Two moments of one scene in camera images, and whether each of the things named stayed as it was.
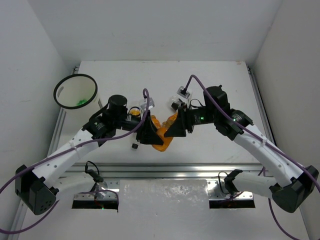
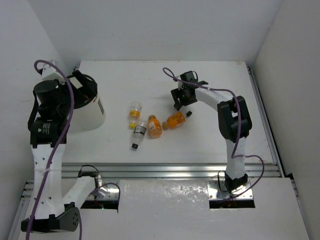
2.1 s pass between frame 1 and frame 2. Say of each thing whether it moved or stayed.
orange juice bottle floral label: stayed
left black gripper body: moved
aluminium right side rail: stayed
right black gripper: moved
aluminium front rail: stayed
